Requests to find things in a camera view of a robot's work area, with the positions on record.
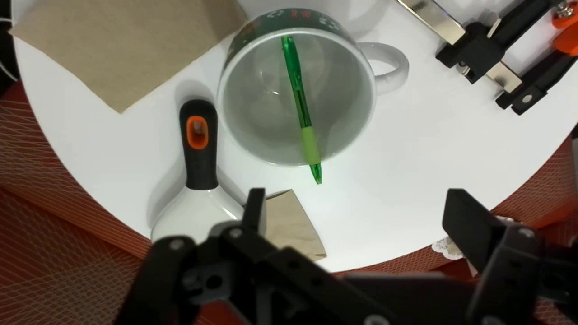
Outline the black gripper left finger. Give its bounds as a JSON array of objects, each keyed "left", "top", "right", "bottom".
[{"left": 113, "top": 186, "right": 393, "bottom": 325}]

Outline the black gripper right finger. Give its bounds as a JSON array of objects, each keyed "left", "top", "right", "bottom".
[{"left": 440, "top": 187, "right": 578, "bottom": 325}]

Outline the green pen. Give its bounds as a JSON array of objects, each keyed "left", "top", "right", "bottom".
[{"left": 279, "top": 34, "right": 324, "bottom": 186}]

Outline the tan wooden block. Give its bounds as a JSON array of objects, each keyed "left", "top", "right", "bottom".
[{"left": 259, "top": 187, "right": 328, "bottom": 261}]

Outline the crumpled white paper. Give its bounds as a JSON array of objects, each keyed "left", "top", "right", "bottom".
[{"left": 431, "top": 232, "right": 469, "bottom": 261}]

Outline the white round table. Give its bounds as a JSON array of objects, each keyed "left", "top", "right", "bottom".
[{"left": 10, "top": 0, "right": 578, "bottom": 274}]

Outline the white mug with green band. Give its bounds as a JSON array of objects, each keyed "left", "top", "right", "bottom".
[{"left": 214, "top": 5, "right": 411, "bottom": 167}]

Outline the black orange bar clamp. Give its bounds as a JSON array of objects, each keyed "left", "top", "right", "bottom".
[{"left": 395, "top": 0, "right": 578, "bottom": 117}]

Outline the large brown cardboard sheet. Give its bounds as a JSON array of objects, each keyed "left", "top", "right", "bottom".
[{"left": 8, "top": 0, "right": 243, "bottom": 115}]

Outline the scraper with black orange handle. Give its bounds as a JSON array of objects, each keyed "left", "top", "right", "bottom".
[{"left": 147, "top": 97, "right": 245, "bottom": 245}]

